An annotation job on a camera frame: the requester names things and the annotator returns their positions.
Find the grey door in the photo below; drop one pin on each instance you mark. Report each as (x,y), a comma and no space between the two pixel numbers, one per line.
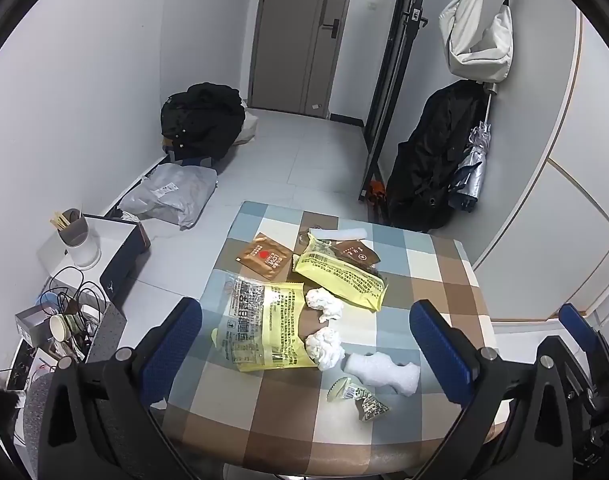
(284,35)

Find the white paper strip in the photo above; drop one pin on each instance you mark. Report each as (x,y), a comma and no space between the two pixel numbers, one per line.
(342,233)

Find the grey mailer bag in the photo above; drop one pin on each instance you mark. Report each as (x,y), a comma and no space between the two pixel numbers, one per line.
(169,192)

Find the yellow packet with dark print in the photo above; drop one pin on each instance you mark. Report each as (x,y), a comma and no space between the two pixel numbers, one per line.
(342,275)

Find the brown sachet with round logo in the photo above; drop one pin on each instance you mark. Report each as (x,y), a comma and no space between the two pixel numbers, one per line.
(359,252)

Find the black jacket pile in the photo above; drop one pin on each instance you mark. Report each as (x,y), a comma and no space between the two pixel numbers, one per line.
(202,120)

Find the silver folding umbrella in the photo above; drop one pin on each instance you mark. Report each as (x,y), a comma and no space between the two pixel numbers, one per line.
(472,170)

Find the paper cup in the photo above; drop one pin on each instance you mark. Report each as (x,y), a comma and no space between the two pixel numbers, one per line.
(59,329)

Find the large yellow clear-ended packet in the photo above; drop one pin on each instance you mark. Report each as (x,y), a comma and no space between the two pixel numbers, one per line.
(274,330)

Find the white foam piece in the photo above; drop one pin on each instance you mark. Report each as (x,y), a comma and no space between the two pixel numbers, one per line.
(384,372)

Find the white wardrobe with gold trim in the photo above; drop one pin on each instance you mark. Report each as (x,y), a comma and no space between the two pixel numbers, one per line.
(559,210)

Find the orange object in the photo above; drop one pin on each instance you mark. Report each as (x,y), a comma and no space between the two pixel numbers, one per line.
(377,191)

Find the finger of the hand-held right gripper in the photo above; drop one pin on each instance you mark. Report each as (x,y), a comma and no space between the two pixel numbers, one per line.
(578,321)

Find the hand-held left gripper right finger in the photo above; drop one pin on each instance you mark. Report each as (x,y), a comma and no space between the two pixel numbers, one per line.
(442,352)

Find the black metal frame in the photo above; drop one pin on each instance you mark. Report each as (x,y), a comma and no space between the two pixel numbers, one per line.
(399,85)

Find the navy and white box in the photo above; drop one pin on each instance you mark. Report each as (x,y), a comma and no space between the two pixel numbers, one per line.
(127,270)

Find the brown sachet with red dot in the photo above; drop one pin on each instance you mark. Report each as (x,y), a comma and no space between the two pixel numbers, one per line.
(264,257)

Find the black hanging coat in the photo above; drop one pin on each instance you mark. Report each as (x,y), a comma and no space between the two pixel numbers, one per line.
(434,160)

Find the white plastic bag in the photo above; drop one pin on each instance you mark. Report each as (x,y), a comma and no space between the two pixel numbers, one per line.
(248,127)

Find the white tissue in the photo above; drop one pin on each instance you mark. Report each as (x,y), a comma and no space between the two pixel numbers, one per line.
(324,302)
(324,347)

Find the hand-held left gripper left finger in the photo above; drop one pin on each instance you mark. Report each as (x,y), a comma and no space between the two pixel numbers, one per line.
(173,342)

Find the white shoulder bag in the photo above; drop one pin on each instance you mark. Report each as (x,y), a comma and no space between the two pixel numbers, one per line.
(479,35)

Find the checkered tablecloth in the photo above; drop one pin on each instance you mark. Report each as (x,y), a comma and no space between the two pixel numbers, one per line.
(434,262)

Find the white utensil holder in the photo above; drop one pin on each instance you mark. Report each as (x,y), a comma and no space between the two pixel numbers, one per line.
(82,247)

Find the wooden sticks bundle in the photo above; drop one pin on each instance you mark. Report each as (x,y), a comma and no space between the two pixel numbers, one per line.
(59,221)

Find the torn printed wrapper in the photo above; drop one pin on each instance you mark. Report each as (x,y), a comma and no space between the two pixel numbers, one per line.
(359,399)

